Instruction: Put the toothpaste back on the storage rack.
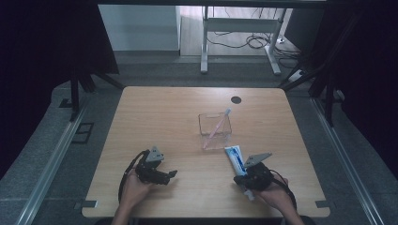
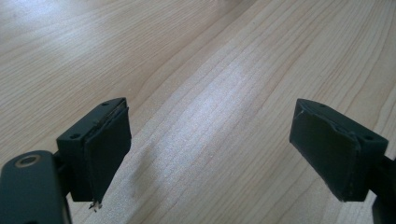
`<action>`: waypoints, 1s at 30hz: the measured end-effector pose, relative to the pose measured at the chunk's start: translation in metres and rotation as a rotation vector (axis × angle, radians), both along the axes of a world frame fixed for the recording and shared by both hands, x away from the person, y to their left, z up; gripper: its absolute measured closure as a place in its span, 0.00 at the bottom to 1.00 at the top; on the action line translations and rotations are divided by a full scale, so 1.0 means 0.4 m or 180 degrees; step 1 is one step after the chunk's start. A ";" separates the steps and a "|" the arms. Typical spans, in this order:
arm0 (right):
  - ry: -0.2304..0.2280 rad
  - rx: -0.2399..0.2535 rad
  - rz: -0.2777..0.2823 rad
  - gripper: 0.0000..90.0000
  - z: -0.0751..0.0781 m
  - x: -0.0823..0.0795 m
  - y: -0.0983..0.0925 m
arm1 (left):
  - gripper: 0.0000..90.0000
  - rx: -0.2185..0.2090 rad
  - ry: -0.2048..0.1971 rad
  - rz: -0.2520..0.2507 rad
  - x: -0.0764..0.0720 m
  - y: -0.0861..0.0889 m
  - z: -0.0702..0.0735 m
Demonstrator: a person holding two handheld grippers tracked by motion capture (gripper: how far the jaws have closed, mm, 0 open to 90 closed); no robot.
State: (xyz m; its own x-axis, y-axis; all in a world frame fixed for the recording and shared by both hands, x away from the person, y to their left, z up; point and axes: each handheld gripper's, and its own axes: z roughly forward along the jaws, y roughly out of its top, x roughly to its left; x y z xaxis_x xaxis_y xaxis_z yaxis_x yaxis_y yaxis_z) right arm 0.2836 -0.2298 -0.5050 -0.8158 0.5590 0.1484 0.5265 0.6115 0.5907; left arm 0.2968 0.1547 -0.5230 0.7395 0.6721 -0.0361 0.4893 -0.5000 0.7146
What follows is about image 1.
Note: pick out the person's left hand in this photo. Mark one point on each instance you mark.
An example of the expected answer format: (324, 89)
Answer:
(136, 190)

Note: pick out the white metal desk frame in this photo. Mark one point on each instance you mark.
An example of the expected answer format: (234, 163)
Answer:
(241, 24)

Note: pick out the black round table grommet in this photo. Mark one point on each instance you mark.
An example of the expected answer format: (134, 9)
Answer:
(236, 100)

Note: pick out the white power strip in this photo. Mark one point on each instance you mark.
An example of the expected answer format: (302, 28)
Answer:
(296, 76)

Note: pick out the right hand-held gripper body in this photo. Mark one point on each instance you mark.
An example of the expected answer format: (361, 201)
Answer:
(258, 176)

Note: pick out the person's right hand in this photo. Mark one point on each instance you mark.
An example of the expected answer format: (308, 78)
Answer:
(275, 195)

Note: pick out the clear plastic box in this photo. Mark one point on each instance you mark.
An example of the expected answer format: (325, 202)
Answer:
(215, 137)

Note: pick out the dark curtain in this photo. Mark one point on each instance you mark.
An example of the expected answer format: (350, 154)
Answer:
(369, 78)
(47, 56)

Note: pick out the aluminium floor rail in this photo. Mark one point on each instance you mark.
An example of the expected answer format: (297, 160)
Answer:
(50, 168)
(347, 162)

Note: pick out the black metal stand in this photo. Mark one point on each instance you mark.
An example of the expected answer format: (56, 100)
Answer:
(74, 93)
(328, 100)

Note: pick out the white and blue toothpaste tube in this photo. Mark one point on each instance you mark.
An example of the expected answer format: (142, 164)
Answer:
(235, 159)

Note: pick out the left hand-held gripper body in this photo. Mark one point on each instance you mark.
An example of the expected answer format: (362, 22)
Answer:
(150, 170)

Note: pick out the pink toothbrush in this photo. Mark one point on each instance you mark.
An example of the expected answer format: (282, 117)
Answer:
(216, 129)

